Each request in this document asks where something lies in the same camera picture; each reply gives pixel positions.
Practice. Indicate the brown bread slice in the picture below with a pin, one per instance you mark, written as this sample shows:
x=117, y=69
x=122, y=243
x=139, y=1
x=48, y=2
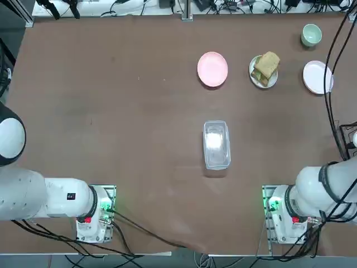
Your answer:
x=262, y=81
x=267, y=64

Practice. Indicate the clear plastic container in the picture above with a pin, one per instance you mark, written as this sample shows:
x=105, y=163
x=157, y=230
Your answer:
x=217, y=145

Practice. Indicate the pale green bowl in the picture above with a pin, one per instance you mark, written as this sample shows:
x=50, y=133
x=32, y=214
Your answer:
x=311, y=35

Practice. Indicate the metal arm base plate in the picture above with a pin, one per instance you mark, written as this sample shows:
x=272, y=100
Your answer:
x=111, y=192
x=266, y=195

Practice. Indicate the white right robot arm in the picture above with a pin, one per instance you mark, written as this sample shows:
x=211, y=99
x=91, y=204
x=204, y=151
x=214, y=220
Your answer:
x=315, y=190

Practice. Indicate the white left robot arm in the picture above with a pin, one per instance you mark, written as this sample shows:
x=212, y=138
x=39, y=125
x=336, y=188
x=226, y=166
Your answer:
x=42, y=195

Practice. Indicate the black electronic device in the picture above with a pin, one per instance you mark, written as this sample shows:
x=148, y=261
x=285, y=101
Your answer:
x=205, y=5

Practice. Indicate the aluminium frame profile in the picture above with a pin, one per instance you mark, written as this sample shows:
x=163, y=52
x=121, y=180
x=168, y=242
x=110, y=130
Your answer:
x=28, y=19
x=352, y=15

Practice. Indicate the pink round plate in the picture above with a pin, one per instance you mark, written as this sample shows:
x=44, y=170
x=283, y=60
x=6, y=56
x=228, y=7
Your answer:
x=212, y=69

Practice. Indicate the white round plate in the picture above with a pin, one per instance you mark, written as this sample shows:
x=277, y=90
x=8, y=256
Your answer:
x=255, y=62
x=316, y=77

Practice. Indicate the white cup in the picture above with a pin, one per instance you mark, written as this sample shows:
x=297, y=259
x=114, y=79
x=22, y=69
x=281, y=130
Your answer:
x=354, y=139

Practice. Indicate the aluminium camera post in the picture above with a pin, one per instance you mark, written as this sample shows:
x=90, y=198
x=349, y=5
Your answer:
x=187, y=11

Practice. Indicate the green lettuce leaf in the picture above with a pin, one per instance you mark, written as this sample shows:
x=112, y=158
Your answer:
x=258, y=73

